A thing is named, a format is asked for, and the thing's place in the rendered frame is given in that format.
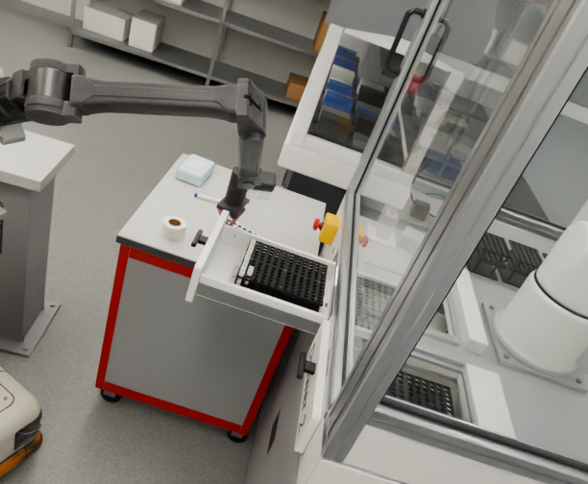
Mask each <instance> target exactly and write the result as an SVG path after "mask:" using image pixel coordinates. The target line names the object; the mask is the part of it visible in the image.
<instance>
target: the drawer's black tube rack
mask: <svg viewBox="0 0 588 484"><path fill-rule="evenodd" d="M259 244H260V245H259ZM264 246H266V247H264ZM264 249H265V250H264ZM272 249H274V250H272ZM270 251H271V252H270ZM278 251H279V252H278ZM264 252H265V253H264ZM284 253H285V254H284ZM292 255H293V256H292ZM298 257H299V258H298ZM250 258H251V260H250V263H249V266H248V269H249V267H250V266H253V267H254V270H253V273H252V275H251V276H248V275H247V272H248V269H247V272H246V274H244V275H245V277H244V279H243V280H242V281H241V283H240V285H239V286H242V287H245V288H248V289H251V290H254V291H257V292H259V293H262V294H265V295H268V296H271V297H273V298H276V299H279V300H282V301H285V302H288V303H293V304H296V305H298V306H301V307H304V308H307V309H310V310H312V311H315V312H318V313H319V308H320V306H322V305H323V300H324V293H325V285H326V277H327V270H328V265H326V264H323V263H320V262H317V261H314V260H311V259H308V258H305V257H302V256H300V255H297V254H293V253H290V252H287V251H284V250H281V249H279V248H276V247H273V246H270V245H267V244H264V243H261V242H257V243H256V246H255V249H254V252H253V255H252V257H250ZM283 258H284V259H283ZM291 258H293V259H291ZM297 260H299V261H297ZM291 261H292V262H291ZM311 262H312V263H311ZM297 263H298V264H297ZM317 264H318V265H317ZM303 265H304V266H303ZM310 265H312V266H310ZM305 266H306V267H305ZM323 266H324V267H323ZM316 267H318V268H316ZM310 268H311V269H310ZM323 269H324V270H323ZM316 270H317V271H316ZM322 272H323V273H322ZM324 273H325V274H324ZM248 278H249V279H248ZM245 280H247V281H249V283H248V284H245V283H244V282H245Z"/></svg>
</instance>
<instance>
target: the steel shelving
mask: <svg viewBox="0 0 588 484"><path fill-rule="evenodd" d="M151 1H154V2H157V3H160V4H162V5H164V6H167V7H170V8H173V9H176V10H179V11H182V12H187V13H190V14H192V15H195V16H198V17H201V18H204V19H206V20H209V21H212V22H215V23H218V24H220V25H219V29H218V33H217V38H216V41H215V45H214V49H213V54H212V58H211V59H210V58H207V57H204V56H201V55H198V54H195V53H192V52H189V51H186V50H184V49H181V48H178V47H175V46H172V45H169V44H166V43H163V42H161V43H160V44H159V46H158V47H157V48H156V49H155V50H154V51H153V52H152V53H151V52H148V51H145V50H142V49H139V48H136V47H133V46H130V45H128V44H129V38H127V39H125V40H124V41H120V40H117V39H114V38H111V37H108V36H103V35H101V34H98V33H95V32H92V31H90V30H87V29H84V28H83V22H81V23H79V24H78V25H76V26H74V22H75V12H76V3H77V0H72V1H71V12H70V22H69V33H68V43H67V47H70V48H71V47H72V42H73V35H76V36H81V37H84V38H87V39H90V40H93V41H96V42H100V43H103V44H106V45H108V46H111V47H114V48H117V49H120V50H123V51H126V52H129V53H132V54H135V55H138V56H141V57H143V58H146V59H149V60H152V61H157V62H161V63H164V64H167V65H170V66H173V67H176V68H179V69H182V70H184V71H187V72H190V73H193V74H196V75H199V76H202V77H205V78H207V81H206V85H205V86H209V82H210V80H214V81H216V82H219V83H222V84H226V85H228V84H237V78H249V79H250V80H251V81H252V82H253V83H254V84H255V85H256V86H257V88H258V89H259V90H261V91H262V92H263V95H264V96H265V97H266V98H269V99H272V100H275V101H278V102H281V103H284V104H288V105H290V106H293V107H296V108H297V107H298V106H299V104H300V102H298V101H295V100H292V99H289V98H286V97H285V86H286V84H285V83H282V82H279V81H276V80H273V79H270V78H267V77H264V76H261V75H259V74H256V73H253V72H250V71H247V70H244V69H241V68H238V67H235V66H232V65H229V64H226V63H223V62H221V61H219V60H220V56H221V52H222V48H223V43H224V39H225V35H226V32H227V28H228V27H229V28H232V29H235V30H237V31H240V32H243V33H246V34H248V35H251V36H256V37H259V38H262V39H265V40H268V41H271V42H274V43H276V44H279V45H281V46H284V47H287V48H290V49H293V50H296V51H299V52H302V53H305V54H307V55H310V56H313V57H315V58H317V55H318V52H316V51H314V47H313V40H314V39H311V38H308V37H305V36H300V35H297V34H295V33H292V32H289V31H286V30H284V29H281V28H278V27H276V26H273V25H270V24H267V23H264V22H261V21H258V20H256V19H253V18H251V17H248V16H245V15H242V14H239V13H236V12H232V8H233V1H234V0H231V1H230V0H226V1H225V5H224V9H223V8H220V7H217V6H215V5H212V4H210V3H207V2H204V1H201V0H185V1H184V2H183V3H182V4H181V5H178V4H175V3H172V2H169V1H166V0H151ZM229 2H230V5H229ZM228 6H229V8H228ZM223 26H224V29H223ZM222 30H223V33H222ZM221 34H222V36H221ZM220 37H221V40H220ZM219 42H220V44H219ZM218 46H219V49H218ZM217 50H218V53H217ZM216 54H217V57H216ZM215 58H216V60H215Z"/></svg>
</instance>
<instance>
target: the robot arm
mask: <svg viewBox="0 0 588 484"><path fill-rule="evenodd" d="M97 113H130V114H151V115H170V116H189V117H206V118H215V119H220V120H224V121H228V122H230V123H237V132H238V166H235V167H234V168H233V170H232V174H231V177H230V181H229V185H228V189H227V192H226V196H225V197H224V198H223V199H222V200H221V201H220V202H219V203H217V206H216V208H218V213H219V215H221V213H222V211H223V210H227V211H228V212H229V216H231V218H232V221H231V222H230V223H229V222H228V219H227V222H226V225H229V226H232V225H233V224H234V223H235V222H236V221H237V220H238V218H239V217H240V216H241V215H242V214H243V213H244V212H245V209H246V208H245V207H244V206H245V205H247V204H248V203H249V202H250V199H248V198H245V197H246V194H247V190H248V189H251V188H252V190H257V191H265V192H273V191H274V188H275V186H276V179H277V174H276V173H271V172H265V171H262V169H261V168H259V167H260V161H261V154H262V147H263V141H264V138H265V137H266V125H267V99H266V97H265V96H264V95H263V92H262V91H261V90H259V89H258V88H257V86H256V85H255V84H254V83H253V82H252V81H251V80H250V79H249V78H237V84H228V85H211V86H204V85H169V84H150V83H132V82H114V81H103V80H97V79H92V78H89V77H87V76H86V70H85V69H84V68H83V67H82V66H81V65H79V64H69V63H64V62H62V61H60V60H53V59H47V58H37V59H33V60H31V62H30V70H24V69H20V70H18V71H16V72H13V73H12V77H3V78H0V127H2V126H8V125H12V124H18V123H24V122H32V121H34V122H36V123H39V124H43V125H48V126H64V125H67V124H68V123H72V124H82V118H83V116H89V115H91V114H97Z"/></svg>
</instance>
